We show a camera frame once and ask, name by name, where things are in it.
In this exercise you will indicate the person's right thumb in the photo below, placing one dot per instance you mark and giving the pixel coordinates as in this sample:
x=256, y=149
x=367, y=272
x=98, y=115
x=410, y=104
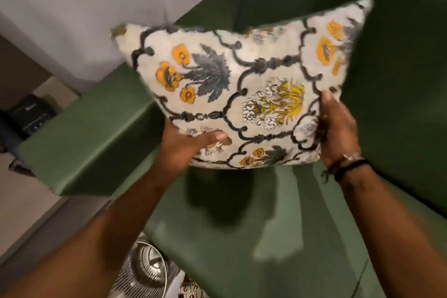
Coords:
x=326, y=104

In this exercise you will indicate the person's left thumb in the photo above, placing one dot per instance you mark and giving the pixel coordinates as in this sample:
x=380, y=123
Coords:
x=209, y=138

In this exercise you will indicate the green sofa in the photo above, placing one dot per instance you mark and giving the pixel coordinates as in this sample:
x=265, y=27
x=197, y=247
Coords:
x=279, y=133

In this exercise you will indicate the black and white patterned fabric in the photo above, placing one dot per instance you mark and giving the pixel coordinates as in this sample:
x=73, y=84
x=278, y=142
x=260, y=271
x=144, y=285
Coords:
x=191, y=290

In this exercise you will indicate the floral printed white cushion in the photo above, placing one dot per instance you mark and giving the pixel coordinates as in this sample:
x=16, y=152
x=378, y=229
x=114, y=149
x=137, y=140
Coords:
x=241, y=91

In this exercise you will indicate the person's right hand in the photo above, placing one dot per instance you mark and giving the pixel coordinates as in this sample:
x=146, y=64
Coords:
x=338, y=133

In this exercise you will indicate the person's left hand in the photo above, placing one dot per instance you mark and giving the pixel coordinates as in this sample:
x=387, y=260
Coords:
x=178, y=149

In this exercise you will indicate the person's left forearm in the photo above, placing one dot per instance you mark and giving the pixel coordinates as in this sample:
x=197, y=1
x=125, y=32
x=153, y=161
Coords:
x=83, y=238

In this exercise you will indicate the person's right forearm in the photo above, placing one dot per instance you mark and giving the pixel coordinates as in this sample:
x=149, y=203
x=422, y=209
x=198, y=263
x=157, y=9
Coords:
x=391, y=235

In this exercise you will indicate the silver metal fan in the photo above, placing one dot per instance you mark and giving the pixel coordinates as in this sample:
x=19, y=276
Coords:
x=145, y=271

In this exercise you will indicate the black box device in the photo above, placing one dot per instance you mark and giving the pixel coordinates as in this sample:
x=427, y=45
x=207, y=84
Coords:
x=29, y=114

